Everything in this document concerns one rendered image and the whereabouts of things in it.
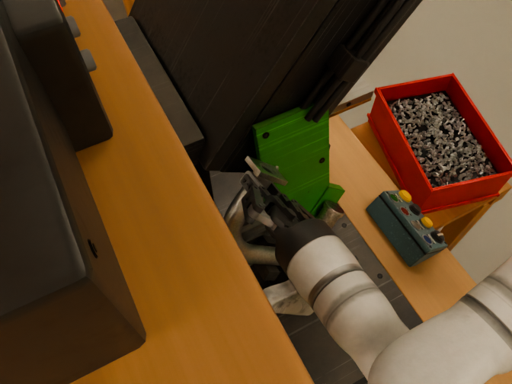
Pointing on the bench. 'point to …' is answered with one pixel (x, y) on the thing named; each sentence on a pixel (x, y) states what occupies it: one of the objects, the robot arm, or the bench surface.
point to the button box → (404, 228)
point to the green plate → (296, 153)
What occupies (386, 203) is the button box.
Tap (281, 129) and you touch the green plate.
